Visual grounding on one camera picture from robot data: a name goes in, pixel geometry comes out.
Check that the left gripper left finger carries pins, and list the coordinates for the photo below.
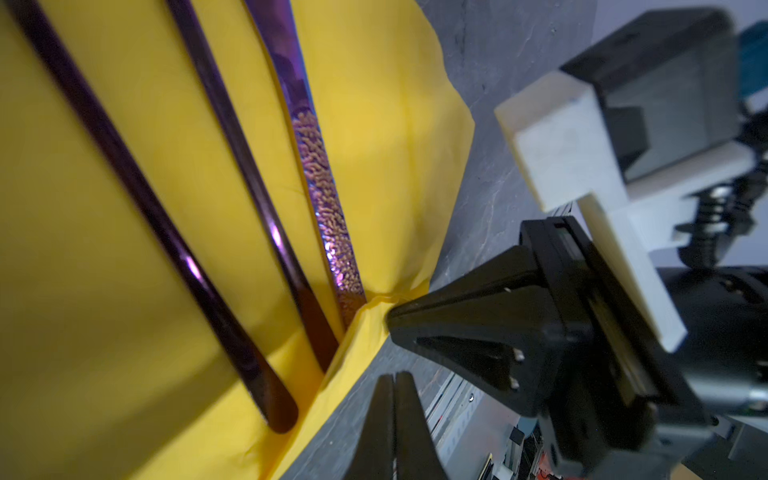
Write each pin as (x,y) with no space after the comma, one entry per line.
(374,456)

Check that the iridescent purple knife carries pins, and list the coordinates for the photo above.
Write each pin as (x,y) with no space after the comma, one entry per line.
(276,26)

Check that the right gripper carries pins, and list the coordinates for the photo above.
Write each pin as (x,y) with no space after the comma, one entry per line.
(620,409)

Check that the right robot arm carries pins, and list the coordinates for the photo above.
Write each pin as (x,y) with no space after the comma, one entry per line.
(723,358)

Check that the purple iridescent spoon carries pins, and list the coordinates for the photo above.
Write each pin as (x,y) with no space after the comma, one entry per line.
(270,395)

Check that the yellow paper napkin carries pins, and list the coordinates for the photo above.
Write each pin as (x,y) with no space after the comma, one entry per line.
(109,369)

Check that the dark iridescent fork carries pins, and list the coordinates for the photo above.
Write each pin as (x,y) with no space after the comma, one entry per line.
(317,328)

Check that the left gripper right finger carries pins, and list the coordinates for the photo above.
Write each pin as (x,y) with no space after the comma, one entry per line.
(416,455)

